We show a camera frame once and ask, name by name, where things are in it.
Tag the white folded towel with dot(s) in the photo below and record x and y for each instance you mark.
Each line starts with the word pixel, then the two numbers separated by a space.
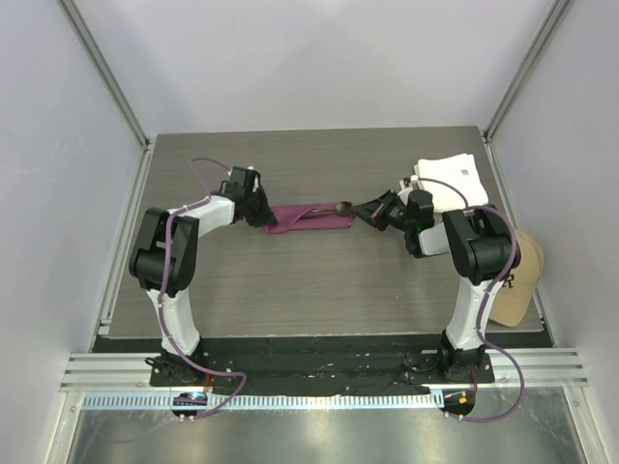
pixel 460 172

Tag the aluminium front rail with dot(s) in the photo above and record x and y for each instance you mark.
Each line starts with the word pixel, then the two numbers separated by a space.
pixel 541 367

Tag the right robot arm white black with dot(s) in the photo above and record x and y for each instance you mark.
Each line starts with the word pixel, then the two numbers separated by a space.
pixel 482 244

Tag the dark metal fork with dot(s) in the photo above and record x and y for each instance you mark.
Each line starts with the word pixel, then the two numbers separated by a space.
pixel 325 213

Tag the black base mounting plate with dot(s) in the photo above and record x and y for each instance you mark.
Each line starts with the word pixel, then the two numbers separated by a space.
pixel 323 365

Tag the aluminium frame post left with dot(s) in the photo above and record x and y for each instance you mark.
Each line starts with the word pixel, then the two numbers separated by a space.
pixel 88 42

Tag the dark metal spoon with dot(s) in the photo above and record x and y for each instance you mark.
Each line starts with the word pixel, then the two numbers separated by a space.
pixel 345 205

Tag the aluminium frame post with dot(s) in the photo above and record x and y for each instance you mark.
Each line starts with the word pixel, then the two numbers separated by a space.
pixel 88 42
pixel 535 51

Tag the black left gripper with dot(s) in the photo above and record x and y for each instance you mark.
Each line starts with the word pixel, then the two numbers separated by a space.
pixel 266 217

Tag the aluminium frame post right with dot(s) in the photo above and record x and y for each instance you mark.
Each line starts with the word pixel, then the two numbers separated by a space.
pixel 535 51

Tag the tan baseball cap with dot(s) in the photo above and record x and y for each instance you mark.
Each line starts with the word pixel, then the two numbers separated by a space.
pixel 511 303

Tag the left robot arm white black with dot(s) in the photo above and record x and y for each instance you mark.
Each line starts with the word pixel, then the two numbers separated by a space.
pixel 163 261

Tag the magenta cloth napkin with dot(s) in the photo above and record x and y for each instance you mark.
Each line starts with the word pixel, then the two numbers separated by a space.
pixel 289 218

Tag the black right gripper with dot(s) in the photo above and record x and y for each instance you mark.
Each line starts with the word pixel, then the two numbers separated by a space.
pixel 374 211

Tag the slotted cable duct strip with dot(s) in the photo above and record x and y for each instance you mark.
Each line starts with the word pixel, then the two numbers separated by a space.
pixel 193 400

